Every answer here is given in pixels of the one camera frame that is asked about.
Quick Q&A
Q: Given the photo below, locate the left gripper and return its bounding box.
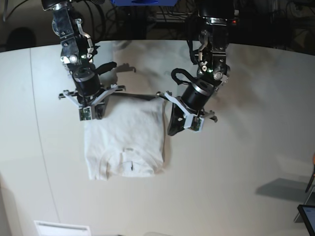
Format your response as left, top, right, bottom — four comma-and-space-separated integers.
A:
167, 81, 215, 136

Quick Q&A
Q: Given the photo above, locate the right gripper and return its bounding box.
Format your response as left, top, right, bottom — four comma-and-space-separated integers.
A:
73, 68, 107, 120

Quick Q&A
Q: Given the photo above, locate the white T-shirt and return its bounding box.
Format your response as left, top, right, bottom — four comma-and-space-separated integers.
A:
84, 96, 165, 180

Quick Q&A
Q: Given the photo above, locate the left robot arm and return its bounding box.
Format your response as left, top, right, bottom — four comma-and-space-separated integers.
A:
162, 0, 234, 136

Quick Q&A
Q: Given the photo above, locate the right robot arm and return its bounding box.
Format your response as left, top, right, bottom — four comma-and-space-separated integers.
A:
41, 0, 119, 121

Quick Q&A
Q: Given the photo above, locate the blue box overhead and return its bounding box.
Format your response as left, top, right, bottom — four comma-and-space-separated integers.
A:
111, 0, 177, 6

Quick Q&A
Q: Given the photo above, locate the power strip with red light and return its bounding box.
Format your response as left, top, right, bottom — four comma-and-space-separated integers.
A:
229, 9, 243, 27

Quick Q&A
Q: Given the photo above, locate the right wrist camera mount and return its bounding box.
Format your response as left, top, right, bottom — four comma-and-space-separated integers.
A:
58, 84, 126, 121

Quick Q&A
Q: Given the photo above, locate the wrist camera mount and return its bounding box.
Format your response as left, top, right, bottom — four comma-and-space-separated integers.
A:
58, 84, 126, 121
156, 91, 218, 132

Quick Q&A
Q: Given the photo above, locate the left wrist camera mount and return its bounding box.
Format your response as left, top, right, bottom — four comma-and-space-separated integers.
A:
156, 91, 218, 132

